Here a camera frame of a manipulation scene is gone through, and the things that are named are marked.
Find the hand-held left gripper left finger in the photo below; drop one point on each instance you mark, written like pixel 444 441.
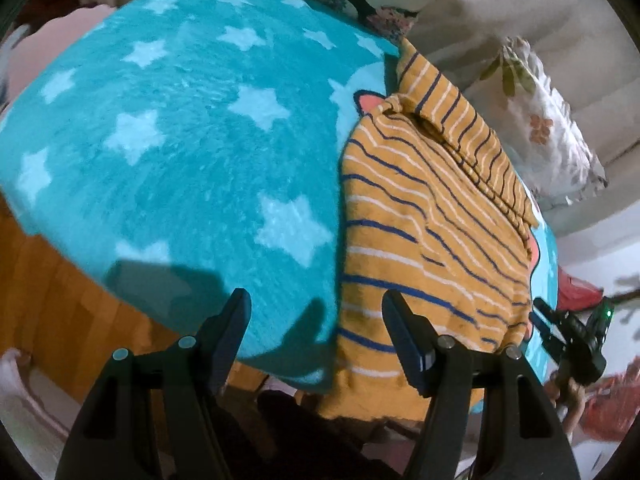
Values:
pixel 239 322

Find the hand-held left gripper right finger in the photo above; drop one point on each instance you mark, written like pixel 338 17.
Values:
pixel 400 332

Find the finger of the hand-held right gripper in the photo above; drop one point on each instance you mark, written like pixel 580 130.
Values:
pixel 550 312
pixel 545 335

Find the yellow striped small shirt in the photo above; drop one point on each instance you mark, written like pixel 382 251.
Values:
pixel 425 240

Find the person's right hand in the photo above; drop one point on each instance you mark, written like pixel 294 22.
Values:
pixel 567 402

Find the red patterned cloth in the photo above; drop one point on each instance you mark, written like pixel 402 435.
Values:
pixel 612 405

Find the teal star-print blanket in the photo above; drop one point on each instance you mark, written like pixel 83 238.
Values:
pixel 175 160

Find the white floral pillow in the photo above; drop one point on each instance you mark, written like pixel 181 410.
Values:
pixel 545 125

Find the white pink-trimmed cloth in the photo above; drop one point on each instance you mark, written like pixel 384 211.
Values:
pixel 27 400

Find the pink cloth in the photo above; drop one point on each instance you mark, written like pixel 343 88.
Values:
pixel 55 45

